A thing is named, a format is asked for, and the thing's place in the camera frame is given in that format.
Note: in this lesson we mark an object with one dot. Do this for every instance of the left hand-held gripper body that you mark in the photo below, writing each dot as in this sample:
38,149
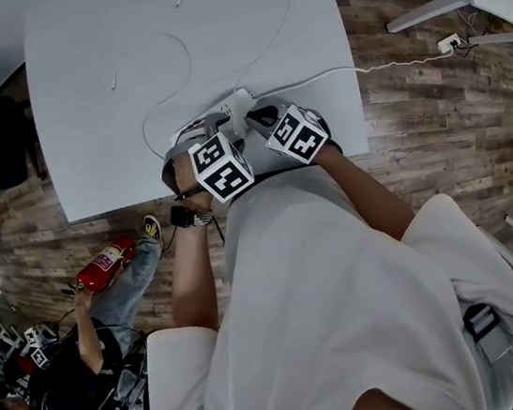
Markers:
222,166

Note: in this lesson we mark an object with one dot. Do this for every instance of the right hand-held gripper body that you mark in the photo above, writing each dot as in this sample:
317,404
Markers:
299,136

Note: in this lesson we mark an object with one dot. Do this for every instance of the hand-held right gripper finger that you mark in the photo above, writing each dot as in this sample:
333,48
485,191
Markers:
260,125
271,113

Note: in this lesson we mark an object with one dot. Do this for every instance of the white power strip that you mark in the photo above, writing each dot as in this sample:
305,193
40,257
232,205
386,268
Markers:
240,107

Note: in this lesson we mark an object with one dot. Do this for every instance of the person's right forearm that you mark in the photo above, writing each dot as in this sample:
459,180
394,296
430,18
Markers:
368,193

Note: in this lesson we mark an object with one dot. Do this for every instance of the person's left forearm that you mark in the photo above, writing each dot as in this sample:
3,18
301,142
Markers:
191,279

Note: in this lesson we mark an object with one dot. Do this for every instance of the person's left hand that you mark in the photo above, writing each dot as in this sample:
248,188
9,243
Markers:
189,185

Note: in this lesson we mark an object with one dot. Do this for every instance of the black watch with metal band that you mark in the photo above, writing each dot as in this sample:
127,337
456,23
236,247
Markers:
182,216

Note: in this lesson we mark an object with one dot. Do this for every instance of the red fire extinguisher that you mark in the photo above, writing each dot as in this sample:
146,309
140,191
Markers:
104,265

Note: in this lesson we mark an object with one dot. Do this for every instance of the white floor socket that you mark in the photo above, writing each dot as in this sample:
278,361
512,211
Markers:
446,44

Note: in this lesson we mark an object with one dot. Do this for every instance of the person's white t-shirt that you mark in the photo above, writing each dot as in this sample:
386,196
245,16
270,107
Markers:
346,305

